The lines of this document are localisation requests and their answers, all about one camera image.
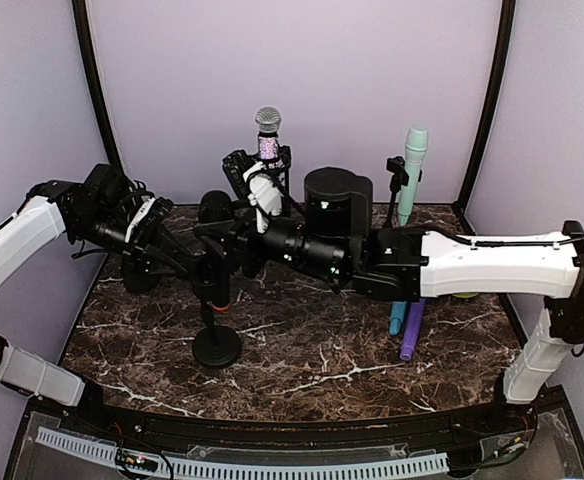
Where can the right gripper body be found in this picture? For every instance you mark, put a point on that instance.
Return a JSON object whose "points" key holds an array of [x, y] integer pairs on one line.
{"points": [[252, 210]]}

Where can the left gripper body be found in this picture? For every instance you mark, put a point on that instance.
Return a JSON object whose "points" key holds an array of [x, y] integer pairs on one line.
{"points": [[136, 248]]}

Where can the black tripod shock-mount stand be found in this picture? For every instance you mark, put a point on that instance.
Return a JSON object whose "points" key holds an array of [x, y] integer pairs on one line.
{"points": [[281, 166]]}

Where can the black round-base stand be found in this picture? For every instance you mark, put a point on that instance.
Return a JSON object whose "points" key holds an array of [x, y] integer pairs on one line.
{"points": [[395, 165], [138, 277]]}

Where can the silver glitter microphone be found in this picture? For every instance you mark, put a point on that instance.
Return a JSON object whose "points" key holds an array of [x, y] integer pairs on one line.
{"points": [[268, 120]]}

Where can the black round-base stand clamp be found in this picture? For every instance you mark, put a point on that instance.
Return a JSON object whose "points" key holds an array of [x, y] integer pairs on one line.
{"points": [[216, 346]]}

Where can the blue microphone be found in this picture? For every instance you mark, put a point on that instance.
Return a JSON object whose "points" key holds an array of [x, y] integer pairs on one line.
{"points": [[397, 317]]}

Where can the purple microphone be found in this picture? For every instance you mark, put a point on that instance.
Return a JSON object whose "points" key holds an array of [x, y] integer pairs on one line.
{"points": [[412, 329]]}

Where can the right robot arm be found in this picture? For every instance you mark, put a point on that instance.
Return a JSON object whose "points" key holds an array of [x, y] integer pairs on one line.
{"points": [[330, 236]]}

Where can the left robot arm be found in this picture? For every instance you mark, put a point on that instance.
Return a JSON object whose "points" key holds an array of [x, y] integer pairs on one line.
{"points": [[108, 210]]}

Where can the mint green microphone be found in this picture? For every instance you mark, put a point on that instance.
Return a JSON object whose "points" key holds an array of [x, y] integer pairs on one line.
{"points": [[416, 147]]}

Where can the green circuit board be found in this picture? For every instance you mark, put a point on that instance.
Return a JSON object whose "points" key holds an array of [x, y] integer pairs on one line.
{"points": [[135, 462]]}

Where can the lime green bowl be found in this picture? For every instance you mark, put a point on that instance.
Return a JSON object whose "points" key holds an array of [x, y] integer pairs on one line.
{"points": [[465, 295]]}

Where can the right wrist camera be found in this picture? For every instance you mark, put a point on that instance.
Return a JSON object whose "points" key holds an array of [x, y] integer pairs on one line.
{"points": [[251, 180]]}

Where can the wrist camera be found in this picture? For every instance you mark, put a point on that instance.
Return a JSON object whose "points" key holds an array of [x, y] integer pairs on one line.
{"points": [[152, 210], [251, 180]]}

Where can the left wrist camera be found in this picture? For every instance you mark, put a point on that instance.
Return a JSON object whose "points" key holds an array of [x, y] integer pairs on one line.
{"points": [[152, 210]]}

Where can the left black frame post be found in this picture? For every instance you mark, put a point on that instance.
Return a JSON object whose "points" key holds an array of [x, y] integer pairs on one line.
{"points": [[92, 70]]}

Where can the black frame post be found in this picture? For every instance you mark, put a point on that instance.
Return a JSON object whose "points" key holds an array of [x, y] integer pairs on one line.
{"points": [[491, 98], [92, 70]]}

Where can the right black frame post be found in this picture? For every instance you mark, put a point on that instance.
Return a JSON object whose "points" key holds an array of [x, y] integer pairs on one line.
{"points": [[491, 98]]}

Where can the white slotted cable duct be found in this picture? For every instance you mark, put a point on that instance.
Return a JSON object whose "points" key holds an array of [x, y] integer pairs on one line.
{"points": [[217, 463]]}

